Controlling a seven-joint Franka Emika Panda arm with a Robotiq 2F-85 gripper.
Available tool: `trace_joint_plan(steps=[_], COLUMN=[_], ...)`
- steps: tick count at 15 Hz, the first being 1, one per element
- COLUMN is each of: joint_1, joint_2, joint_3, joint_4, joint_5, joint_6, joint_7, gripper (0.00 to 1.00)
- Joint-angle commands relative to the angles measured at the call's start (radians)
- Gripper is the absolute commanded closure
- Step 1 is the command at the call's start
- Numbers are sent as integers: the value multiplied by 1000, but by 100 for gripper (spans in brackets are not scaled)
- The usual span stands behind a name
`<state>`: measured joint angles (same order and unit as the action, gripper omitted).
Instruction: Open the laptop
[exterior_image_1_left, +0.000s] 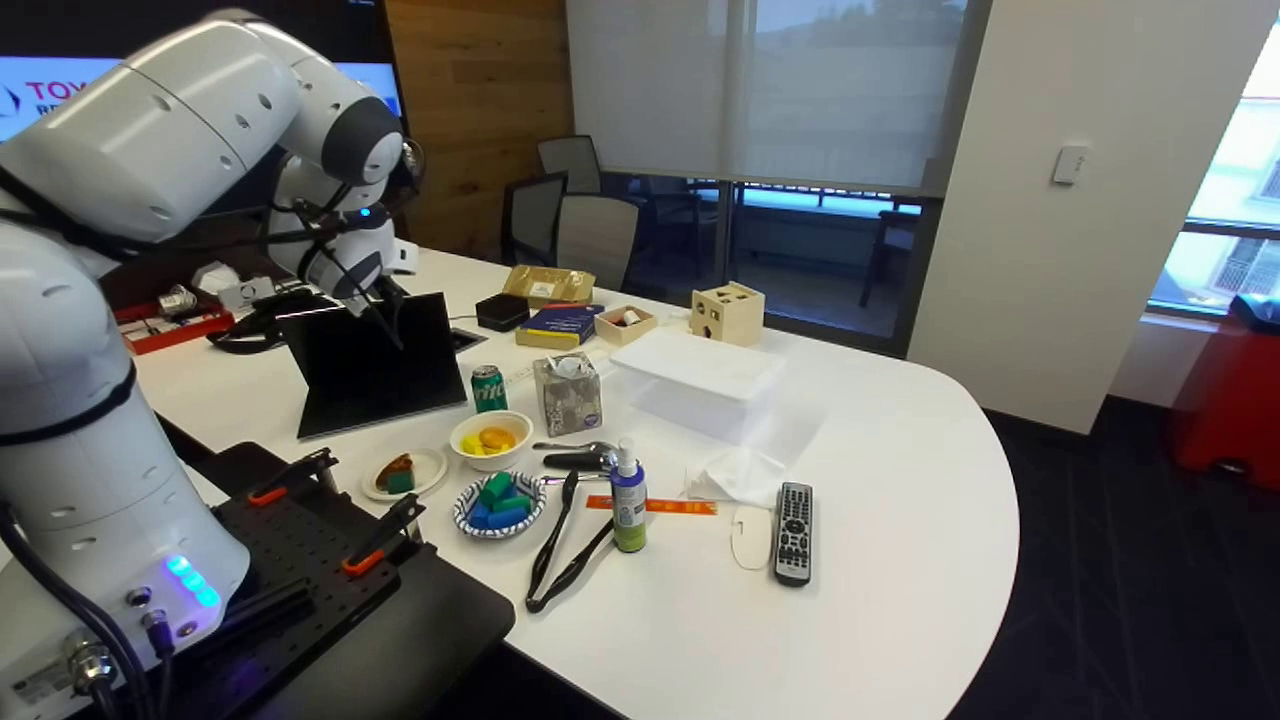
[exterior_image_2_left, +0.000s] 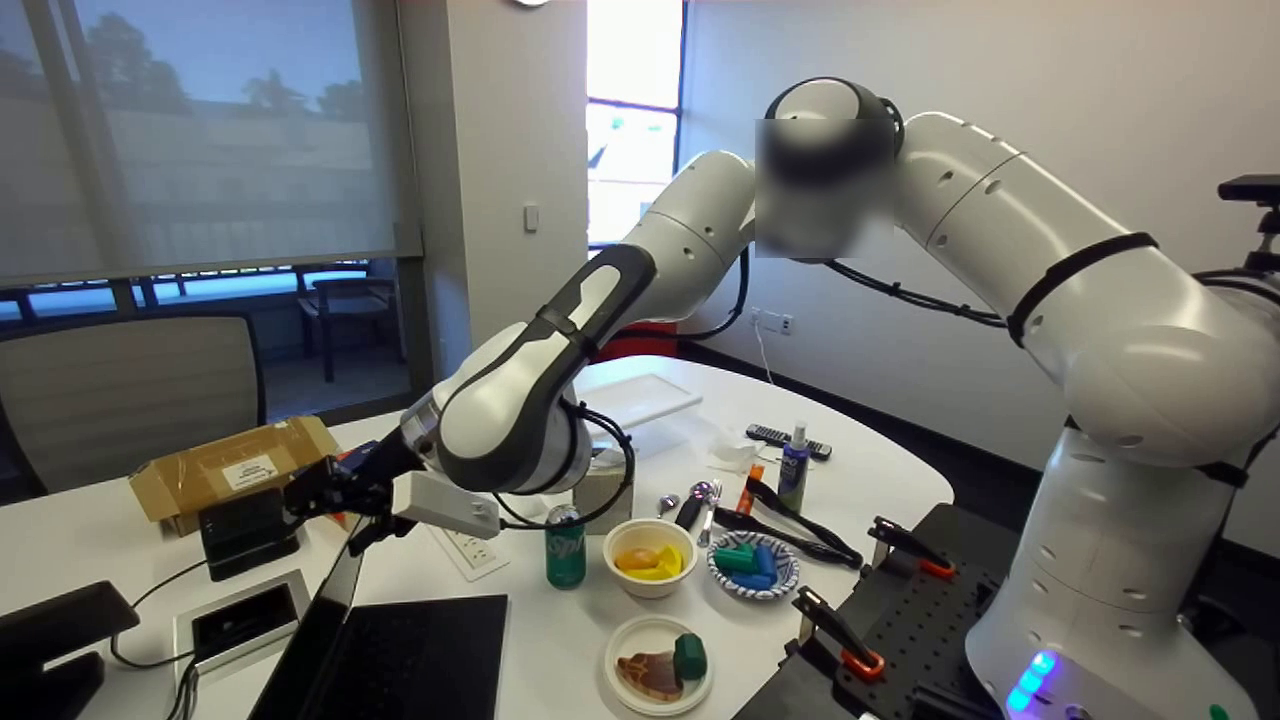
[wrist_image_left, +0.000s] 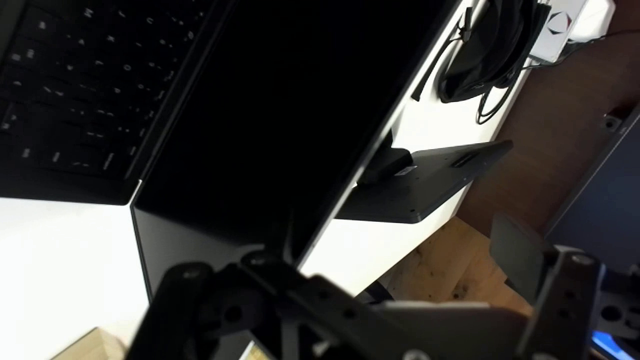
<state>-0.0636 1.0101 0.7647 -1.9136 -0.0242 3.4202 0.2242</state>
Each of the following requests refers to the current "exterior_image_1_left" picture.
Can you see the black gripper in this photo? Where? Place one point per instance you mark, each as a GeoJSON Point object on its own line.
{"type": "Point", "coordinates": [365, 282]}

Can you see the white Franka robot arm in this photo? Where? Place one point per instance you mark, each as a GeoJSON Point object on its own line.
{"type": "Point", "coordinates": [81, 441]}

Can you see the table power outlet panel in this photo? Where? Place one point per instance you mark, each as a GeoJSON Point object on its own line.
{"type": "Point", "coordinates": [468, 339]}

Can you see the small black box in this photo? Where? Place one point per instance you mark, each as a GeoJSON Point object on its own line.
{"type": "Point", "coordinates": [502, 313]}

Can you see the green soda can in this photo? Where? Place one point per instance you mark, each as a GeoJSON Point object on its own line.
{"type": "Point", "coordinates": [491, 391]}

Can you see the green toy vegetable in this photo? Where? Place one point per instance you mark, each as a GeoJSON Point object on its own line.
{"type": "Point", "coordinates": [406, 469]}

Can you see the white bowl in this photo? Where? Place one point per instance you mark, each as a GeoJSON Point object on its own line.
{"type": "Point", "coordinates": [464, 455]}

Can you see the yellow toy food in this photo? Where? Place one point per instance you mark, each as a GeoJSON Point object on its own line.
{"type": "Point", "coordinates": [491, 436]}

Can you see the white plate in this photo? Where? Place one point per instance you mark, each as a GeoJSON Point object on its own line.
{"type": "Point", "coordinates": [430, 474]}

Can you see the toy pizza slice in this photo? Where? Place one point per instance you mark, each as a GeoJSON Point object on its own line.
{"type": "Point", "coordinates": [390, 482]}

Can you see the blue book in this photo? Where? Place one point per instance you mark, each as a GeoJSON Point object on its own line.
{"type": "Point", "coordinates": [558, 327]}

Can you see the grey office chair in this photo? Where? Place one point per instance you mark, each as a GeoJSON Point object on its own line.
{"type": "Point", "coordinates": [597, 241]}
{"type": "Point", "coordinates": [575, 160]}
{"type": "Point", "coordinates": [535, 222]}

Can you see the green toy block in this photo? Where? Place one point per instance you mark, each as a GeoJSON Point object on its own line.
{"type": "Point", "coordinates": [499, 491]}

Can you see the blue patterned bowl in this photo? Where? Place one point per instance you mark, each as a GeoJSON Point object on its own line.
{"type": "Point", "coordinates": [464, 520]}

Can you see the blue toy block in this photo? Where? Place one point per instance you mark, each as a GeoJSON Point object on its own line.
{"type": "Point", "coordinates": [499, 519]}

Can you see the black marker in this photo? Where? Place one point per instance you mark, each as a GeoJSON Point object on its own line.
{"type": "Point", "coordinates": [575, 459]}

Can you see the red tray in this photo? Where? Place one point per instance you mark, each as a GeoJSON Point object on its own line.
{"type": "Point", "coordinates": [166, 328]}

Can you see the small wooden tray box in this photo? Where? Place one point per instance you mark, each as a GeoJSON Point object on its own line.
{"type": "Point", "coordinates": [625, 321]}

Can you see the black tongs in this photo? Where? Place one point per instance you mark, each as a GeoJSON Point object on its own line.
{"type": "Point", "coordinates": [548, 554]}

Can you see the small spray bottle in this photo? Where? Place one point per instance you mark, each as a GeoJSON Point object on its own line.
{"type": "Point", "coordinates": [625, 504]}

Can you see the black mounting board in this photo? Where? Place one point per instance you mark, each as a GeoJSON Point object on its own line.
{"type": "Point", "coordinates": [387, 635]}

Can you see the clear plastic container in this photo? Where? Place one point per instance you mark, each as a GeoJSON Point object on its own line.
{"type": "Point", "coordinates": [702, 383]}

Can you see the orange ruler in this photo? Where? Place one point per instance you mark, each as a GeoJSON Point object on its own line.
{"type": "Point", "coordinates": [672, 504]}

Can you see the wooden shape sorter box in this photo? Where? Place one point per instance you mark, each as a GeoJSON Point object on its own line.
{"type": "Point", "coordinates": [728, 313]}

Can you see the clear plastic bag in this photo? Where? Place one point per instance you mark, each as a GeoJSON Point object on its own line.
{"type": "Point", "coordinates": [745, 477]}

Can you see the black remote control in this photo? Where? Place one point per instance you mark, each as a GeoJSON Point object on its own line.
{"type": "Point", "coordinates": [792, 532]}

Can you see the grey roller window blind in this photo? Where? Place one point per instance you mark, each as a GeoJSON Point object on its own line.
{"type": "Point", "coordinates": [800, 95]}

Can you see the red bin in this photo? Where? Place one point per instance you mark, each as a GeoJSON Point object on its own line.
{"type": "Point", "coordinates": [1235, 407]}

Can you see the wall television screen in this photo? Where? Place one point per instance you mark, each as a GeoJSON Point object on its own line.
{"type": "Point", "coordinates": [42, 95]}

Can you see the white light switch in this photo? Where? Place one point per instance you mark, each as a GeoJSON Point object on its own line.
{"type": "Point", "coordinates": [1065, 160]}

